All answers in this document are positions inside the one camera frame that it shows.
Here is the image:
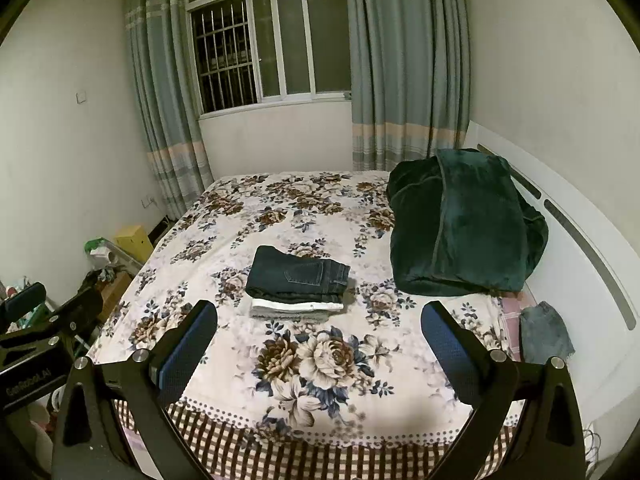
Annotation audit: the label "dark green plush blanket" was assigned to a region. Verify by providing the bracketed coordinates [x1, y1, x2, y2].
[386, 148, 550, 297]

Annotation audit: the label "barred window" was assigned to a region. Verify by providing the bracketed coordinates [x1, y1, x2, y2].
[185, 0, 353, 120]

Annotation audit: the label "white headboard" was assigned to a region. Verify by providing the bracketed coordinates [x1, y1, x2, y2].
[462, 120, 639, 461]

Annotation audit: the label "brown cardboard box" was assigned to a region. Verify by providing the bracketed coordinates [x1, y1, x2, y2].
[96, 271, 134, 322]

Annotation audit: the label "grey-green striped curtain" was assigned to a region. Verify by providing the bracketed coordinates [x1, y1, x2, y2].
[123, 0, 215, 221]
[344, 0, 474, 172]

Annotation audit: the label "bed with floral sheet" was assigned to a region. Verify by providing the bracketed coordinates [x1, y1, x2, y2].
[87, 170, 532, 480]

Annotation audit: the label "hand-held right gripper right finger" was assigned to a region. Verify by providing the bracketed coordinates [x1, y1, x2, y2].
[421, 301, 587, 480]

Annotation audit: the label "folded grey pants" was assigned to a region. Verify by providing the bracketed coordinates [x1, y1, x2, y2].
[249, 309, 342, 324]

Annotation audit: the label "dark blue jeans pants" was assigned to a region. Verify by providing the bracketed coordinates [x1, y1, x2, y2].
[244, 245, 351, 306]

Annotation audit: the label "yellow box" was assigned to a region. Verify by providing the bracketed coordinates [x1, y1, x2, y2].
[113, 224, 155, 264]

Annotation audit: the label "folded white pants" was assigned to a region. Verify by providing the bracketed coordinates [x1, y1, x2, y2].
[251, 297, 346, 314]

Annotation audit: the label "frayed denim shorts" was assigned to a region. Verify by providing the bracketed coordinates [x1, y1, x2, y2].
[518, 301, 576, 365]

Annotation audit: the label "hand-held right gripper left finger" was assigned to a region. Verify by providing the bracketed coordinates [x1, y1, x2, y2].
[50, 300, 219, 480]

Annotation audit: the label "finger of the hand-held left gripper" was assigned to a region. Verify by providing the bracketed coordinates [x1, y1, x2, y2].
[0, 282, 47, 324]
[46, 288, 104, 337]

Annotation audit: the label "green and white bag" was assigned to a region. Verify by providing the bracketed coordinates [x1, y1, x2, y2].
[84, 238, 122, 267]

